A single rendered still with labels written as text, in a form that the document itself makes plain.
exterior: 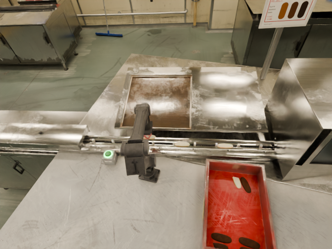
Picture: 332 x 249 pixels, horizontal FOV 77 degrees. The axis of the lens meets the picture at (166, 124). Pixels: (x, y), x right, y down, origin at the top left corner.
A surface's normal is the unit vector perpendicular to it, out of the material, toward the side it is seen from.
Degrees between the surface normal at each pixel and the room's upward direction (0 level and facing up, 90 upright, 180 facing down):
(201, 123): 10
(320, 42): 90
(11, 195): 0
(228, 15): 90
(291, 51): 90
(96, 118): 0
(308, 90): 0
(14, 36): 90
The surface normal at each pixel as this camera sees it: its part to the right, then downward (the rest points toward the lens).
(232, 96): -0.07, -0.51
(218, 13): -0.09, 0.76
